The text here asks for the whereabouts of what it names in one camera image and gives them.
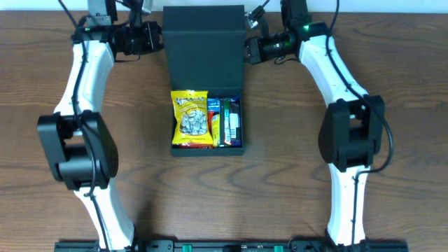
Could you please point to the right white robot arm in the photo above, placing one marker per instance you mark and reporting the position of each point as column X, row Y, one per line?
column 351, row 132

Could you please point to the red Hacks candy bag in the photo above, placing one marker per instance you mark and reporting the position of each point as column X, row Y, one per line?
column 210, row 119

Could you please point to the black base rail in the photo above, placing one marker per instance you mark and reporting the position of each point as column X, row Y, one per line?
column 298, row 245

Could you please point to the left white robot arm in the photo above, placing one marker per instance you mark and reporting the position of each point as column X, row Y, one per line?
column 79, row 148

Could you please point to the yellow sunflower seed bag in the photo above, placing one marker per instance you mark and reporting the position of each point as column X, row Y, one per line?
column 185, row 101

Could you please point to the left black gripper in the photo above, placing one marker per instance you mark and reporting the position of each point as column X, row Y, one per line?
column 154, row 36

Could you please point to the yellow cylindrical can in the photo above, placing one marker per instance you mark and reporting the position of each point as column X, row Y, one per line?
column 216, row 130

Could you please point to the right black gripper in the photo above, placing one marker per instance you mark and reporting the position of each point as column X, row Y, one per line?
column 253, row 49

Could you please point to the black gift box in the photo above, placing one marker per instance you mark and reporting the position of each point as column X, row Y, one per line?
column 204, row 46

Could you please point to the blue snack bar wrapper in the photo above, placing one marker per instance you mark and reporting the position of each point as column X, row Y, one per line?
column 213, row 105

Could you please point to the dark blue candy stick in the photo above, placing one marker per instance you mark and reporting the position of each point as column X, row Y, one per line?
column 235, row 124

